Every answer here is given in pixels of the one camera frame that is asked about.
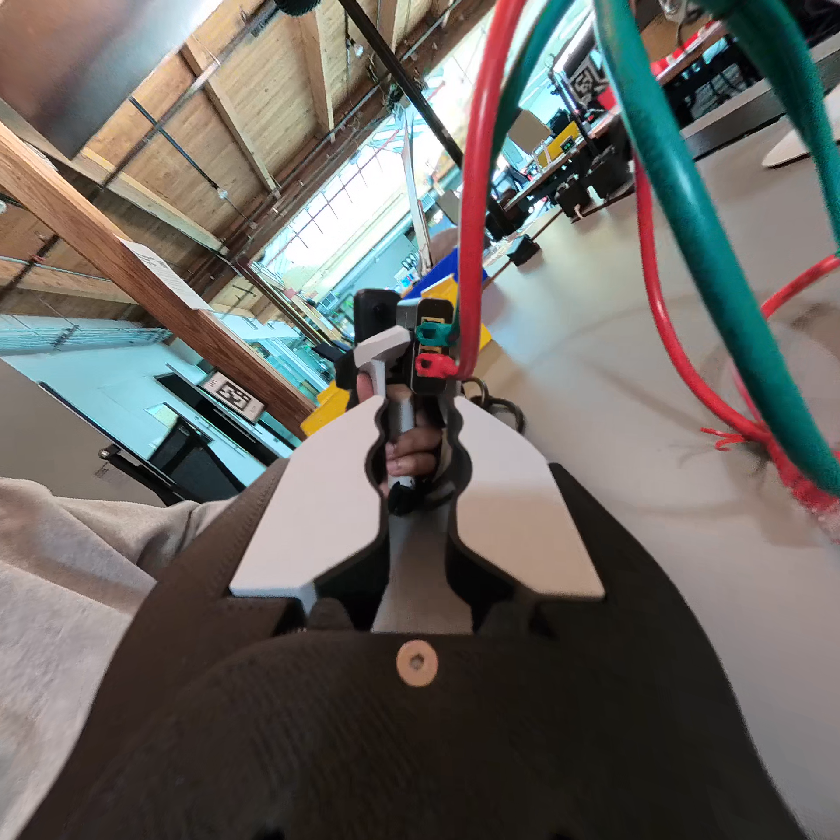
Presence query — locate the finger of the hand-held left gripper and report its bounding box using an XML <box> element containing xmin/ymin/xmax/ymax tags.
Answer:
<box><xmin>353</xmin><ymin>325</ymin><xmax>414</xmax><ymax>400</ymax></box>

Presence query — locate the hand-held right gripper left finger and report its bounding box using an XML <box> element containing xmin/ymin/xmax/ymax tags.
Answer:
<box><xmin>230</xmin><ymin>395</ymin><xmax>390</xmax><ymax>601</ymax></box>

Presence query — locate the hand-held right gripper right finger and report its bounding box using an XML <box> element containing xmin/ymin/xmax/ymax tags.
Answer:
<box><xmin>448</xmin><ymin>397</ymin><xmax>606</xmax><ymax>599</ymax></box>

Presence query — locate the black ethernet adapter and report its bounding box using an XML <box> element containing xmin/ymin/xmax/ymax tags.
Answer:
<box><xmin>407</xmin><ymin>298</ymin><xmax>459</xmax><ymax>398</ymax></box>

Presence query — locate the red ethernet cable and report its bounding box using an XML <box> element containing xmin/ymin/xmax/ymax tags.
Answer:
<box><xmin>415</xmin><ymin>0</ymin><xmax>840</xmax><ymax>547</ymax></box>

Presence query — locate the green ethernet cable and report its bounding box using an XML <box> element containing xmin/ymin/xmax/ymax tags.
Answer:
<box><xmin>419</xmin><ymin>0</ymin><xmax>840</xmax><ymax>501</ymax></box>

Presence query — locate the grey desk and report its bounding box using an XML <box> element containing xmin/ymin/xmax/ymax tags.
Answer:
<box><xmin>453</xmin><ymin>66</ymin><xmax>840</xmax><ymax>836</ymax></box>

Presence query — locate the yellow storage bin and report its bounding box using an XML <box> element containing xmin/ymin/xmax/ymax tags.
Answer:
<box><xmin>301</xmin><ymin>379</ymin><xmax>350</xmax><ymax>437</ymax></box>
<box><xmin>420</xmin><ymin>274</ymin><xmax>494</xmax><ymax>355</ymax></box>

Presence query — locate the blue storage bin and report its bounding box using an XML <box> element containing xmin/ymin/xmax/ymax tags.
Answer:
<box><xmin>420</xmin><ymin>248</ymin><xmax>490</xmax><ymax>293</ymax></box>

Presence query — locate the framed marker sign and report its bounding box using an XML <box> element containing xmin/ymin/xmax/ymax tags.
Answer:
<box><xmin>201</xmin><ymin>371</ymin><xmax>266</xmax><ymax>422</ymax></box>

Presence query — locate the white paper label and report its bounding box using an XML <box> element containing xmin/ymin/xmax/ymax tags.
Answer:
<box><xmin>120</xmin><ymin>239</ymin><xmax>215</xmax><ymax>311</ymax></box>

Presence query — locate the black pole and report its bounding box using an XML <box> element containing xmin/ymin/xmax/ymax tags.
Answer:
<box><xmin>336</xmin><ymin>0</ymin><xmax>466</xmax><ymax>170</ymax></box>

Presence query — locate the person's grey sweatshirt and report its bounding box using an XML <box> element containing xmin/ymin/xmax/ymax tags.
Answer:
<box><xmin>0</xmin><ymin>476</ymin><xmax>263</xmax><ymax>840</ymax></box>

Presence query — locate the wooden beam with paper label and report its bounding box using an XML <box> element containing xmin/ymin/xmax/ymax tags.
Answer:
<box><xmin>0</xmin><ymin>121</ymin><xmax>317</xmax><ymax>439</ymax></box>

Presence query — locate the marker sign board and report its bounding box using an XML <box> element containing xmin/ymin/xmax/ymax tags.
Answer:
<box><xmin>568</xmin><ymin>64</ymin><xmax>613</xmax><ymax>101</ymax></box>

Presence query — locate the white stand base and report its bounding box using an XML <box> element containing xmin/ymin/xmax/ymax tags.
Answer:
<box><xmin>761</xmin><ymin>112</ymin><xmax>840</xmax><ymax>169</ymax></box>

